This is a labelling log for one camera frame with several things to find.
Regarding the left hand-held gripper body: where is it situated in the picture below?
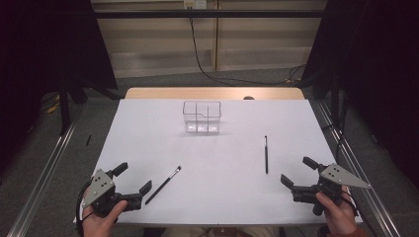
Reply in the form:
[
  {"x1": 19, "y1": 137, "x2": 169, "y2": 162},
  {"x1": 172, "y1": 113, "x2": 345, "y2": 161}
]
[{"x1": 80, "y1": 168, "x2": 143, "y2": 219}]

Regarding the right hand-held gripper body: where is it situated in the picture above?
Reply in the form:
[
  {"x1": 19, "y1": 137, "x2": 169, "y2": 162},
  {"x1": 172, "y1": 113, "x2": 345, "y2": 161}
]
[{"x1": 291, "y1": 162, "x2": 373, "y2": 217}]

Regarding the thin black makeup brush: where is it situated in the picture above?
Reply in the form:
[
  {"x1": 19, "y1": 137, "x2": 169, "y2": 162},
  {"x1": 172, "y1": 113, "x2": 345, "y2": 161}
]
[{"x1": 263, "y1": 135, "x2": 270, "y2": 175}]

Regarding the clear plastic organizer box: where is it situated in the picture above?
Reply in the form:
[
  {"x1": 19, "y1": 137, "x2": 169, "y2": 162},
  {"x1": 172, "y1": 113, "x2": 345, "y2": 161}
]
[{"x1": 182, "y1": 100, "x2": 222, "y2": 134}]

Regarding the person's right hand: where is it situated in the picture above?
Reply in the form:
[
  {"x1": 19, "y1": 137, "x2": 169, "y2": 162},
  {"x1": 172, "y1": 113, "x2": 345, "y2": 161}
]
[{"x1": 315, "y1": 186, "x2": 359, "y2": 236}]

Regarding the person's left hand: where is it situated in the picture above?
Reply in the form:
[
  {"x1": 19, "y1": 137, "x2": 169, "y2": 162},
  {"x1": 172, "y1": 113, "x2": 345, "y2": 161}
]
[{"x1": 81, "y1": 199, "x2": 128, "y2": 237}]

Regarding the person's rust sleeve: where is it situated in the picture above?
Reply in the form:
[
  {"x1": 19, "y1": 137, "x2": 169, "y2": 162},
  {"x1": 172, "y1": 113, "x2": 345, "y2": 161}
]
[{"x1": 332, "y1": 228, "x2": 372, "y2": 237}]

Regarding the black metal stand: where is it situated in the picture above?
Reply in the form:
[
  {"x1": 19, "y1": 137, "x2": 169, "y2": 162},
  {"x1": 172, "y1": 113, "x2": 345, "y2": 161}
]
[
  {"x1": 330, "y1": 70, "x2": 350, "y2": 132},
  {"x1": 57, "y1": 77, "x2": 72, "y2": 136}
]

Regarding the wooden table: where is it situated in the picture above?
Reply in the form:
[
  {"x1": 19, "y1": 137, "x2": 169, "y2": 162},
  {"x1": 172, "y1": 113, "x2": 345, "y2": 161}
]
[{"x1": 124, "y1": 87, "x2": 305, "y2": 101}]

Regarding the black curtain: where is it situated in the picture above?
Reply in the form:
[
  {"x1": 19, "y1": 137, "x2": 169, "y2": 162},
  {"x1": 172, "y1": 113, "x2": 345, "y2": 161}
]
[
  {"x1": 300, "y1": 0, "x2": 419, "y2": 189},
  {"x1": 0, "y1": 0, "x2": 119, "y2": 176}
]

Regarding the black horizontal bar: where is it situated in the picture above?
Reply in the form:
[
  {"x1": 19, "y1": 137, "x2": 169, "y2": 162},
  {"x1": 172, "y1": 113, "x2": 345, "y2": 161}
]
[{"x1": 93, "y1": 9, "x2": 327, "y2": 20}]

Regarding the metal floor rail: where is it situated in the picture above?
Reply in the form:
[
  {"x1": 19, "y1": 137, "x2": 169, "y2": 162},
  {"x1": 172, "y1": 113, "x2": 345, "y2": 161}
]
[
  {"x1": 316, "y1": 101, "x2": 402, "y2": 237},
  {"x1": 6, "y1": 108, "x2": 87, "y2": 237}
]

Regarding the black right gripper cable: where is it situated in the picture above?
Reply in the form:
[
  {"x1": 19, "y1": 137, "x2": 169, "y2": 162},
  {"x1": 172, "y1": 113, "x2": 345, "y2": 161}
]
[{"x1": 340, "y1": 190, "x2": 360, "y2": 217}]

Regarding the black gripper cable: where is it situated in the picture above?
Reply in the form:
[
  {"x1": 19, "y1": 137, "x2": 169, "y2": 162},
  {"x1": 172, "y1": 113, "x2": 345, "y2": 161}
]
[
  {"x1": 75, "y1": 181, "x2": 96, "y2": 237},
  {"x1": 340, "y1": 190, "x2": 360, "y2": 217}
]

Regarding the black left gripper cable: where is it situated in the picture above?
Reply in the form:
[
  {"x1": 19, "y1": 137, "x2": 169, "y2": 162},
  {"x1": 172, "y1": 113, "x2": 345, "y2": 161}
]
[{"x1": 75, "y1": 181, "x2": 96, "y2": 237}]

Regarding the yellow floor cable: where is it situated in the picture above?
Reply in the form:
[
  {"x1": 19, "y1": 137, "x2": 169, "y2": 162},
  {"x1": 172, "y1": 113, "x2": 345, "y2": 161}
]
[{"x1": 44, "y1": 94, "x2": 62, "y2": 115}]

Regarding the black wall cable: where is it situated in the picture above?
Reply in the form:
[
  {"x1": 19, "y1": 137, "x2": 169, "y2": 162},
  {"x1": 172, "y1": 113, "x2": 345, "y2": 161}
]
[{"x1": 188, "y1": 8, "x2": 307, "y2": 87}]

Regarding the yellow vertical wall strip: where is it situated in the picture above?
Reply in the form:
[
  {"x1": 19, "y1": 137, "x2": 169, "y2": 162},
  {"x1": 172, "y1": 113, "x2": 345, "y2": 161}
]
[{"x1": 213, "y1": 0, "x2": 221, "y2": 72}]

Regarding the white wall outlet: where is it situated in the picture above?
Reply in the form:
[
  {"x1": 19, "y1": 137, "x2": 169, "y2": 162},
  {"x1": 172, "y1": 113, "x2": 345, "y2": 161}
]
[{"x1": 183, "y1": 0, "x2": 208, "y2": 10}]

